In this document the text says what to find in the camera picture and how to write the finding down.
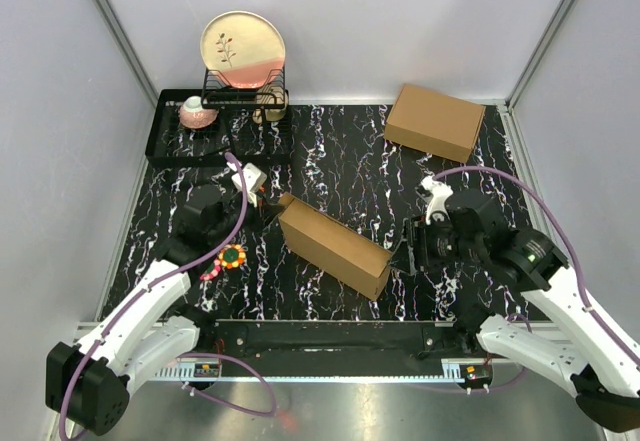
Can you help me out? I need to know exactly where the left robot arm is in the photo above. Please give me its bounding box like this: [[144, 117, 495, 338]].
[[45, 185, 282, 435]]

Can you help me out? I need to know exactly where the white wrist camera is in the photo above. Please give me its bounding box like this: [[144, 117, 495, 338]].
[[417, 176, 453, 225], [227, 162, 267, 207]]

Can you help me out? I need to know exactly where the black wire dish rack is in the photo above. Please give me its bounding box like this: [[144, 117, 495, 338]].
[[145, 69, 293, 168]]

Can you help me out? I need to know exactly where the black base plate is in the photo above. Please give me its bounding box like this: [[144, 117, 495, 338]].
[[159, 318, 501, 378]]

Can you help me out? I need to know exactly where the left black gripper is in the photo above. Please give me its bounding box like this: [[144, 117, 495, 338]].
[[208, 190, 285, 245]]

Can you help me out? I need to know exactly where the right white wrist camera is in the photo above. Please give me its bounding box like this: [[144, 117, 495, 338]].
[[417, 176, 453, 225]]

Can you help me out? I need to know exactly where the orange rimmed flower toy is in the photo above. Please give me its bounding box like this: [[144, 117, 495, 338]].
[[218, 244, 247, 269]]

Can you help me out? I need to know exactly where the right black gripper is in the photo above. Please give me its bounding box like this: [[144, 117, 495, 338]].
[[386, 211, 485, 275]]

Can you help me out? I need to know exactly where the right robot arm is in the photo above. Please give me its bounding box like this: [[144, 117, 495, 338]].
[[396, 190, 639, 433]]

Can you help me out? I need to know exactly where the colourful bead bracelet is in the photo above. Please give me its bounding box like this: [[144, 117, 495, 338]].
[[199, 259, 225, 281]]

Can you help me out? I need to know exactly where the brown cardboard box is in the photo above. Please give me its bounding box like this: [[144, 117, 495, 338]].
[[384, 84, 485, 163], [279, 193, 392, 301]]

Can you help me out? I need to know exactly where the small cream plate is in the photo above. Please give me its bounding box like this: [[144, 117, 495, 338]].
[[252, 85, 289, 124]]

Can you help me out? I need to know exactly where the closed brown cardboard box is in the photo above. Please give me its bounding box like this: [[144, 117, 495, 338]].
[[384, 84, 485, 163]]

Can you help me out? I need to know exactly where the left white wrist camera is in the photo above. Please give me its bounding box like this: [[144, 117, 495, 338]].
[[227, 162, 267, 207]]

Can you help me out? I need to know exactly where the small pink bowl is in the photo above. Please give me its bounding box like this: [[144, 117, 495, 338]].
[[179, 96, 218, 130]]

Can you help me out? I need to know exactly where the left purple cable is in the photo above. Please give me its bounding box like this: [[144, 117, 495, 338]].
[[58, 151, 279, 441]]

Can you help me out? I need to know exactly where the large cream pink plate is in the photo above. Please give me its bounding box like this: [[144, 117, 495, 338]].
[[200, 11, 286, 89]]

